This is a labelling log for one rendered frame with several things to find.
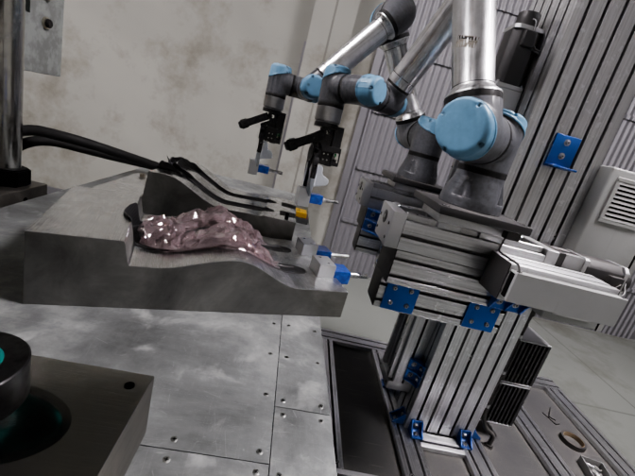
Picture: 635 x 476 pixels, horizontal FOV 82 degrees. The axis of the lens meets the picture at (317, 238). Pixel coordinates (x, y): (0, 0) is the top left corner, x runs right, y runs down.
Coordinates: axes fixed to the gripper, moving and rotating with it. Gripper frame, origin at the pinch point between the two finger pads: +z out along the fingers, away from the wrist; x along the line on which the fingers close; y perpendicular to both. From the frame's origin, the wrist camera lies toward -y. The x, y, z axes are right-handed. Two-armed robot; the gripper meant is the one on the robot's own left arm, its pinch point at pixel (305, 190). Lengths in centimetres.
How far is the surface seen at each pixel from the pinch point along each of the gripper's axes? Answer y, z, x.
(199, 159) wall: -47, 15, 211
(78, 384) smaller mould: -33, 12, -76
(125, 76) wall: -110, -36, 221
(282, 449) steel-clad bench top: -13, 19, -76
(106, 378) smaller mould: -31, 12, -75
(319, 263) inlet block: -3.0, 9.3, -41.1
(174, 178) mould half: -35.1, 1.7, -13.0
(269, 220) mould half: -11.0, 7.5, -16.4
